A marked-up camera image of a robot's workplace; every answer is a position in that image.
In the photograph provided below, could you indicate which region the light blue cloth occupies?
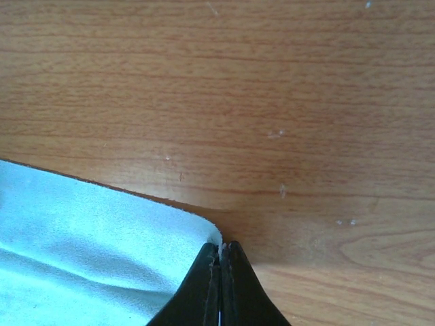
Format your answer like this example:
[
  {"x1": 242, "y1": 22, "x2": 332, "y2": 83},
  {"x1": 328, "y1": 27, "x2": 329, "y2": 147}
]
[{"x1": 1, "y1": 161, "x2": 222, "y2": 325}]

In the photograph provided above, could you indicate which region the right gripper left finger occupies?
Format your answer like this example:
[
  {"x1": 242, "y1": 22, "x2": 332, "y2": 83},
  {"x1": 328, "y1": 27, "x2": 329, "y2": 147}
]
[{"x1": 149, "y1": 242, "x2": 221, "y2": 326}]

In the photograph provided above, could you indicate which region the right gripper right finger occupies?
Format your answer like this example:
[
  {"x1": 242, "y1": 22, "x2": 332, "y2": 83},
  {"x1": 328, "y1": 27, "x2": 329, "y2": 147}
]
[{"x1": 220, "y1": 241, "x2": 290, "y2": 325}]

